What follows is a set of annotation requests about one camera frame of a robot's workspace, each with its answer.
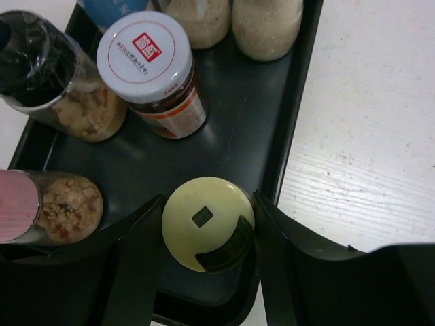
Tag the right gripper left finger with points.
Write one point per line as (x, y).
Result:
(110, 278)

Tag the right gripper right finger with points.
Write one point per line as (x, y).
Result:
(310, 280)

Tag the pink cap spice bottle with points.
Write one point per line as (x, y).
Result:
(48, 208)

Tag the yellow cap spice bottle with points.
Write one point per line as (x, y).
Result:
(208, 224)

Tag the black round cap spice bottle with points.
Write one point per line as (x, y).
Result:
(47, 76)

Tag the red label clear lid jar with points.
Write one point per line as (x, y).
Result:
(146, 59)

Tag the black flip cap spice bottle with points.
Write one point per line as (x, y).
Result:
(266, 30)

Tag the silver lid blue label jar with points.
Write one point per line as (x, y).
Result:
(106, 12)

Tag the black knob cap spice bottle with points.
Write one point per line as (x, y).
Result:
(206, 22)

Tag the black rectangular plastic tray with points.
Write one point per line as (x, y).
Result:
(246, 140)

